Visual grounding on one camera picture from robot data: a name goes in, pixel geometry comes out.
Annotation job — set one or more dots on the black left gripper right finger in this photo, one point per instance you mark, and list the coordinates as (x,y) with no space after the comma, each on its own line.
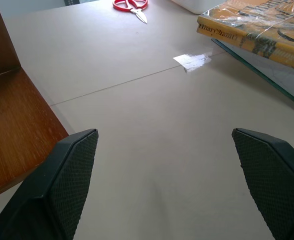
(269,175)

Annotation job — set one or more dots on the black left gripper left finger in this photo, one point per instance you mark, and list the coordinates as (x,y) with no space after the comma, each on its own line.
(62,180)

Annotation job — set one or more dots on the brown wooden shelf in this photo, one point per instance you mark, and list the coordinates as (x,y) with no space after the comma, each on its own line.
(14,120)

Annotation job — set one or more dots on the glass sheet under book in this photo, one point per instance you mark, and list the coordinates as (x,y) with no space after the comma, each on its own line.
(279,72)

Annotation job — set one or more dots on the yellow hardcover book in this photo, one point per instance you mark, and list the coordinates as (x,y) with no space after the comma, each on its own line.
(262,32)

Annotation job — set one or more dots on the clear tape strip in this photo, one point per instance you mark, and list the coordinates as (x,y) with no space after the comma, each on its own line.
(192,60)

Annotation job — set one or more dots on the dark object behind table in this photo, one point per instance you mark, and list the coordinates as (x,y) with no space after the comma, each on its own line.
(72,2)

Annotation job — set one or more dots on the white plastic container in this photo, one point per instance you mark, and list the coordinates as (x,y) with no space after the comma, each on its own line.
(199,5)

